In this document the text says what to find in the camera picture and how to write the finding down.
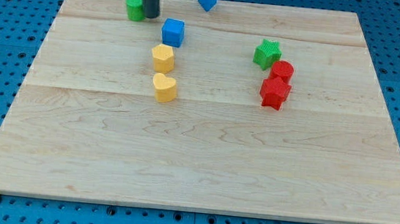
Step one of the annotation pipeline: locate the blue cube block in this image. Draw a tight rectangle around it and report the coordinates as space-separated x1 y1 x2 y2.
161 18 185 48

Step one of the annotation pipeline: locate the red star block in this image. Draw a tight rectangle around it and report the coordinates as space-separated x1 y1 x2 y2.
260 77 292 110

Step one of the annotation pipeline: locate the yellow heart block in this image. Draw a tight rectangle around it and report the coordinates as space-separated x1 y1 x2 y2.
153 72 177 102

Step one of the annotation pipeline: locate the light wooden board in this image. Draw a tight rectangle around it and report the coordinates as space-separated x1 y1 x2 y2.
0 0 400 224

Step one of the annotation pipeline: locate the green cylinder block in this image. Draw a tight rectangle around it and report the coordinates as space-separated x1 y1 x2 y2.
125 0 145 22

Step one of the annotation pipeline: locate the green star block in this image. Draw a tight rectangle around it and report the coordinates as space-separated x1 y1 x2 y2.
253 39 281 70

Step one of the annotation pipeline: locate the yellow pentagon block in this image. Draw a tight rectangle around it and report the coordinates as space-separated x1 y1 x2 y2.
152 44 175 73

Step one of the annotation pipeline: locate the red cylinder block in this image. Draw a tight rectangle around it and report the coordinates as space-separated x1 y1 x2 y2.
269 60 295 83

